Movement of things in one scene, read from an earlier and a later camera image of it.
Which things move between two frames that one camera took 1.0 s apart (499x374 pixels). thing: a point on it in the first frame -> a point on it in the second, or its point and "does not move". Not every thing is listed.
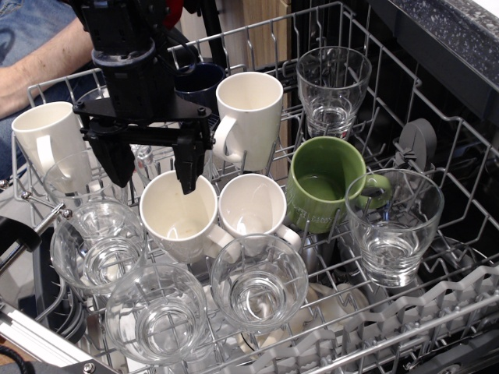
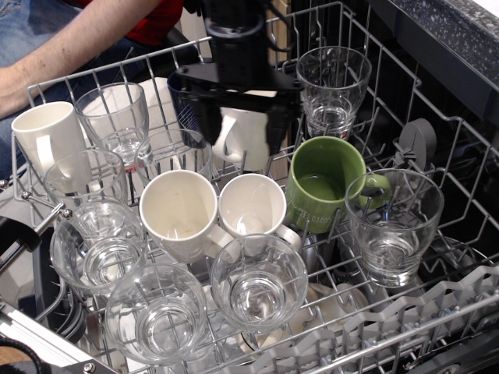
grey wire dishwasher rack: (288, 198) does not move
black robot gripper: (142, 104) -> (241, 77)
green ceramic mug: (327, 181) does not move
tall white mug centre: (248, 132) does not move
